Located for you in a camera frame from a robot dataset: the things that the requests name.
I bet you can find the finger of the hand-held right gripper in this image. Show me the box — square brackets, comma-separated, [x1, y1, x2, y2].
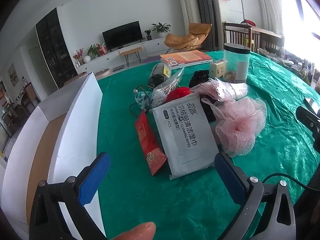
[296, 106, 320, 137]

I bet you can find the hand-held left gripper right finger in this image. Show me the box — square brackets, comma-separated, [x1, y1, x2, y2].
[214, 153, 297, 240]

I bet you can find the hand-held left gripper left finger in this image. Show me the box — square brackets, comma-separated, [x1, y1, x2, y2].
[29, 152, 111, 240]

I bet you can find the white storage box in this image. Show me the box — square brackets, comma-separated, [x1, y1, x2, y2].
[0, 72, 107, 240]

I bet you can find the pink mesh bath loofah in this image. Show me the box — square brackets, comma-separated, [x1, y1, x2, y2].
[201, 97, 267, 158]

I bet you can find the grey wet wipes pack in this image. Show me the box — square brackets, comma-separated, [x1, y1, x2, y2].
[152, 94, 220, 180]

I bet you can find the red gold-print packet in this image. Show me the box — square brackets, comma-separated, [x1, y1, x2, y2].
[134, 110, 167, 176]

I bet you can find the blue patterned pouch with cord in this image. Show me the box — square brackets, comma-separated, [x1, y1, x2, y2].
[129, 85, 155, 117]

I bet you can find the red yarn ball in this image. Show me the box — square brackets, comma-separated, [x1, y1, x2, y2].
[166, 87, 192, 103]

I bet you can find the bag of cotton swabs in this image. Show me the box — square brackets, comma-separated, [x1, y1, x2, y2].
[147, 67, 185, 110]

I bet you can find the small cream box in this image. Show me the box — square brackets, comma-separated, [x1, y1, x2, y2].
[209, 60, 227, 77]

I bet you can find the black glittery fabric item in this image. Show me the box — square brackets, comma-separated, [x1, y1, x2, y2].
[188, 70, 210, 88]

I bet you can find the person's left hand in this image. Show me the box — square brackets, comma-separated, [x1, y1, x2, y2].
[111, 222, 157, 240]

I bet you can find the green patterned tablecloth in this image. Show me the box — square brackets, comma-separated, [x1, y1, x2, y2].
[96, 50, 320, 240]

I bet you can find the clear jar with black lid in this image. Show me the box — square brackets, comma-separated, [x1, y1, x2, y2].
[222, 43, 251, 83]

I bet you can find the dark wooden chair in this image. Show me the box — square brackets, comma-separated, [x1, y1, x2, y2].
[250, 26, 285, 53]
[223, 22, 253, 52]

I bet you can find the white sheer curtain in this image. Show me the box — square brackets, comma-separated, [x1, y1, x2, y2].
[257, 0, 285, 35]

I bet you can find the white television cabinet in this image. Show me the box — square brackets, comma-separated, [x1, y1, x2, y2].
[75, 37, 173, 74]

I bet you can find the red flower arrangement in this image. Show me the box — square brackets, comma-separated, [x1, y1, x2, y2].
[72, 49, 84, 66]

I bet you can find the potted plant with red decorations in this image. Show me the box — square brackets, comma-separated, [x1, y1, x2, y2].
[87, 44, 108, 57]

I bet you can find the orange book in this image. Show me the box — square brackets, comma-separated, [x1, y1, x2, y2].
[160, 50, 213, 68]

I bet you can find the purple floor mat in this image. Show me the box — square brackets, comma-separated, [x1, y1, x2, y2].
[141, 56, 163, 64]

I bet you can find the wooden stool with metal legs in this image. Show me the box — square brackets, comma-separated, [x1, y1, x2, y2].
[119, 47, 143, 67]

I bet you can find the dark display cabinet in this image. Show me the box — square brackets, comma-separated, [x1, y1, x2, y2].
[35, 7, 78, 89]

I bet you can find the black flat television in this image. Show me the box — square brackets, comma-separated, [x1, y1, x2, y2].
[102, 21, 143, 50]

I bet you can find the orange lounge chair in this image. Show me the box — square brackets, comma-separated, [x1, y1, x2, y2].
[164, 22, 212, 54]

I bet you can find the grey curtain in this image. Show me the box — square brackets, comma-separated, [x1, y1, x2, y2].
[186, 0, 223, 52]

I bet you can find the large green potted plant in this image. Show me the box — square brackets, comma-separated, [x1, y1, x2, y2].
[151, 22, 172, 39]

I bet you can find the white standing air conditioner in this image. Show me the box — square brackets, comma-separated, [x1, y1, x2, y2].
[177, 0, 202, 25]

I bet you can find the black cable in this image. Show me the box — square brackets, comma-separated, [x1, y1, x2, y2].
[262, 173, 318, 193]

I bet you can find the framed wall picture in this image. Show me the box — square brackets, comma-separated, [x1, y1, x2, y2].
[7, 64, 19, 84]

